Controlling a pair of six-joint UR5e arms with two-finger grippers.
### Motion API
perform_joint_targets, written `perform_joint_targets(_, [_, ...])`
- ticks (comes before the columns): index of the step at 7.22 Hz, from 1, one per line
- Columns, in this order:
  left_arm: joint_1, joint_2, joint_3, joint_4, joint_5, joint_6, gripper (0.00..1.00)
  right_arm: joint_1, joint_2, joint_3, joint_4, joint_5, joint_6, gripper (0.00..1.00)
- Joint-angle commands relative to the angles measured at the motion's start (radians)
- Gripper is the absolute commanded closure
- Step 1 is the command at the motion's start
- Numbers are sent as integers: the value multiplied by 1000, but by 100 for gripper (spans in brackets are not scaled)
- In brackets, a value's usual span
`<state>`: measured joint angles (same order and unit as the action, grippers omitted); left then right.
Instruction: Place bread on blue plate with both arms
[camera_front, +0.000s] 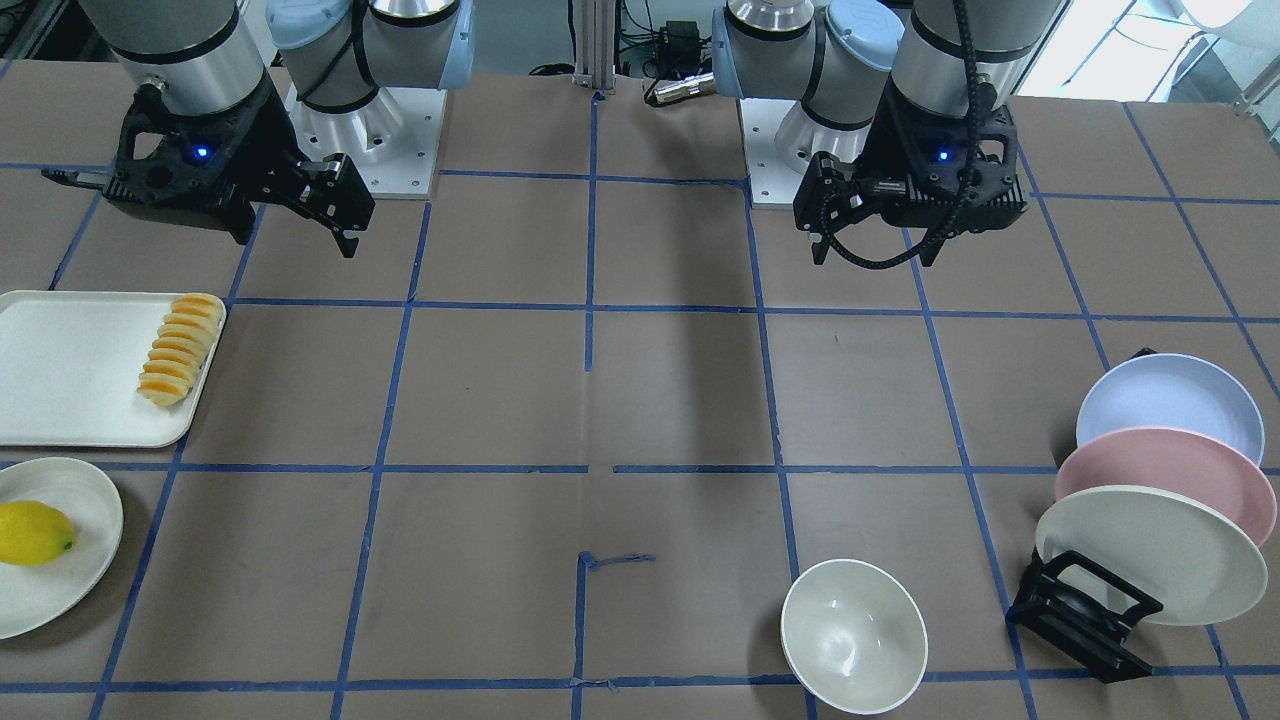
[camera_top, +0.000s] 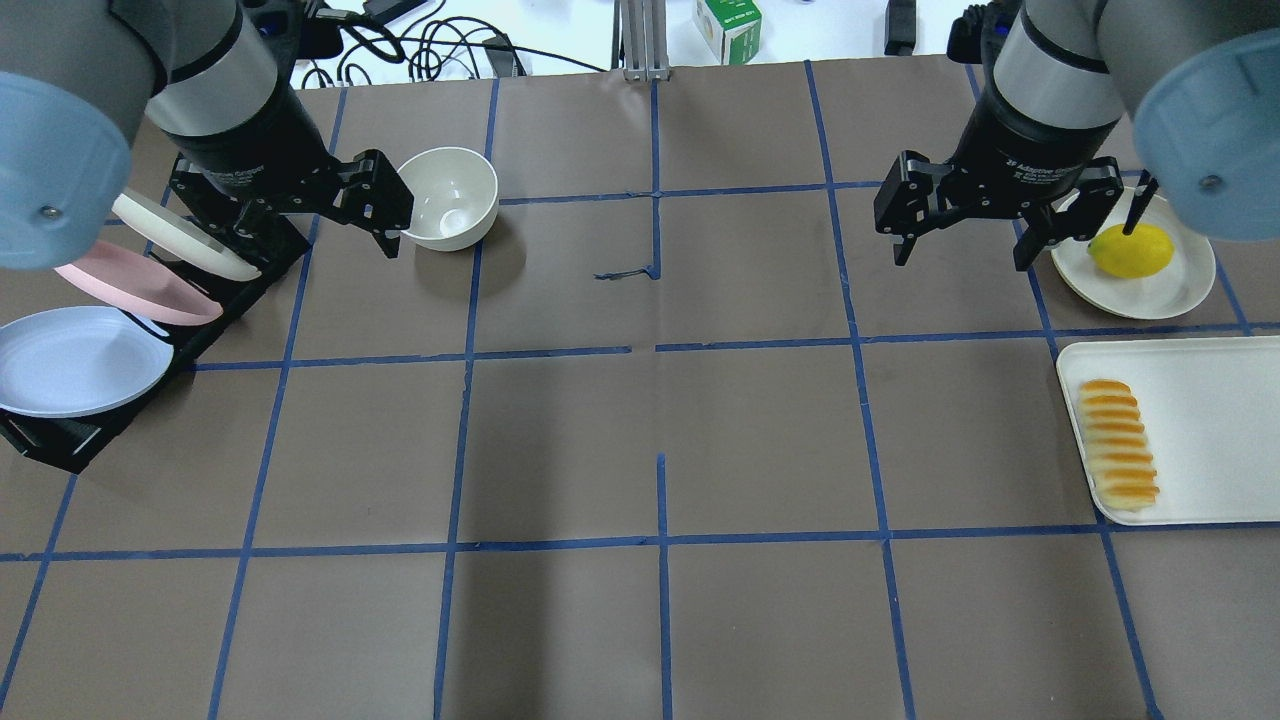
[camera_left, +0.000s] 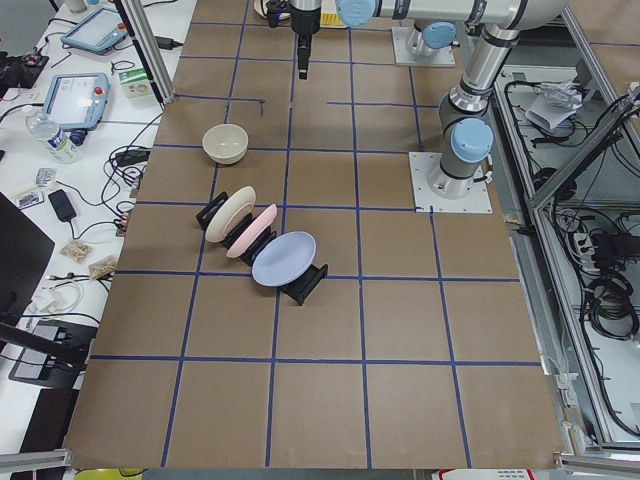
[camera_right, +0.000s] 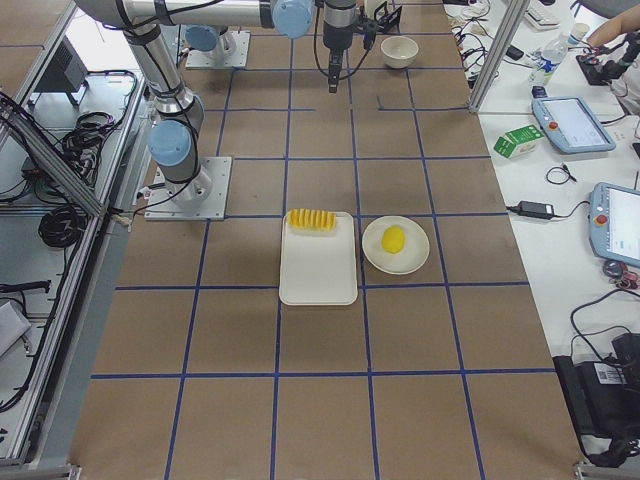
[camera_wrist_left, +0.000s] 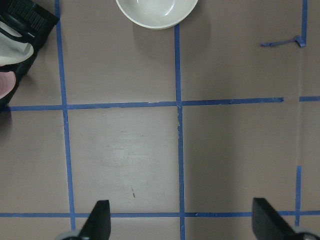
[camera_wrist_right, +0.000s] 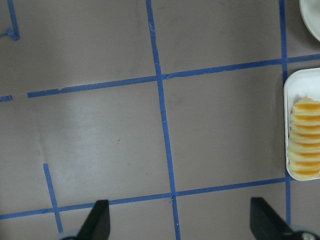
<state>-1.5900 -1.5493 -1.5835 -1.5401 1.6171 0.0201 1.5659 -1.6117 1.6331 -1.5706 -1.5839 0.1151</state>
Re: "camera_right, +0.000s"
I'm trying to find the near blue teach pendant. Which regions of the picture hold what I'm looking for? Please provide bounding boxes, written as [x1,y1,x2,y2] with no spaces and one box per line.
[589,182,639,267]

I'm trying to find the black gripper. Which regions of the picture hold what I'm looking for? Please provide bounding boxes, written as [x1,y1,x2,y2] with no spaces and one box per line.
[323,0,357,94]

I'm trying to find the yellow lemon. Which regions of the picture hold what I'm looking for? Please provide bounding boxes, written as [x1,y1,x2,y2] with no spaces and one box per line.
[381,225,406,254]

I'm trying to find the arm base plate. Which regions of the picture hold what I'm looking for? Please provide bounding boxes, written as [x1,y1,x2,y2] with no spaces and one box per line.
[144,156,232,221]
[186,30,250,70]

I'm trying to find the green white carton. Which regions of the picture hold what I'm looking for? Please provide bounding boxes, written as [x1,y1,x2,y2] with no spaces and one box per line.
[493,124,544,158]

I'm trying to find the white round plate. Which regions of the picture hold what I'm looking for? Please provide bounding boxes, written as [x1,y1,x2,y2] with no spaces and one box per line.
[362,216,430,275]

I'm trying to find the clear water bottle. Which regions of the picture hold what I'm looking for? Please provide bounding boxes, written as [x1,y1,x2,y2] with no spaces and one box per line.
[529,34,569,86]

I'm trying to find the person's hand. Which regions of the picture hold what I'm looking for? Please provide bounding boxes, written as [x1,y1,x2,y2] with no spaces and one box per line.
[586,5,640,47]

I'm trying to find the black dish rack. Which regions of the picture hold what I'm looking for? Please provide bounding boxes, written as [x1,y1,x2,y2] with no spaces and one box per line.
[360,0,402,34]

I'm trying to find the white bowl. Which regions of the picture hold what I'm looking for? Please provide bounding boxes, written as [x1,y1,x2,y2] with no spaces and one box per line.
[380,36,419,69]

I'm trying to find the black power adapter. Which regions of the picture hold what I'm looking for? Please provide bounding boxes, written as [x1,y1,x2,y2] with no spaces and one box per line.
[517,200,555,220]

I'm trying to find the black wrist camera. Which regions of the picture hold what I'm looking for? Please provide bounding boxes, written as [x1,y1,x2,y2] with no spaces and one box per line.
[359,16,378,51]

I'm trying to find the black coiled cables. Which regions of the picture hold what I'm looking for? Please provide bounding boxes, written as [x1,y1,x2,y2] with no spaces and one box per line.
[38,207,91,249]

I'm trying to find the white rectangular tray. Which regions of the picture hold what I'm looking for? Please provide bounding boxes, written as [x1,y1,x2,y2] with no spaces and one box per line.
[279,212,358,306]

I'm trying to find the blue teach pendant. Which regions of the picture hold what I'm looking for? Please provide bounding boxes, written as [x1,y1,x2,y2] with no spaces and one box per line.
[531,97,616,154]
[589,182,639,267]

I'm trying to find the sliced bread loaf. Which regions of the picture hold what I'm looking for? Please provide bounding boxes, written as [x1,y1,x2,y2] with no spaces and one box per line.
[286,208,337,232]

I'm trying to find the far blue teach pendant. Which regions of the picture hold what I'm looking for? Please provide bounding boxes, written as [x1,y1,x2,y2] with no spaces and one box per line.
[531,97,616,154]

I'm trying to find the aluminium frame post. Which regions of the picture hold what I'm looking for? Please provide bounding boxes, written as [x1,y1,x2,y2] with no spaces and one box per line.
[468,0,529,113]

